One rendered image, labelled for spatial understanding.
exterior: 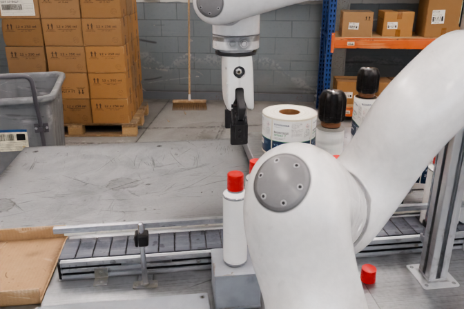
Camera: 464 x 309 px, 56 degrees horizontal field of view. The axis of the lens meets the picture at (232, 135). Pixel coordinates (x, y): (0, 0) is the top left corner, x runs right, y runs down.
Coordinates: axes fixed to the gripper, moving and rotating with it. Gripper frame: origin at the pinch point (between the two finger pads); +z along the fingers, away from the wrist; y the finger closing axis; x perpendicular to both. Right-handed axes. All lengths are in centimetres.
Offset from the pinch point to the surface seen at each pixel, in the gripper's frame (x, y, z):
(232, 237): 0.9, -2.4, 22.3
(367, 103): -59, 71, 16
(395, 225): -44, 15, 34
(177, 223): 12.1, 10.6, 25.8
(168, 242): 14.6, 14.6, 33.5
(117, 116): 71, 340, 100
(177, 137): 14, 332, 121
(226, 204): 2.1, -1.5, 15.0
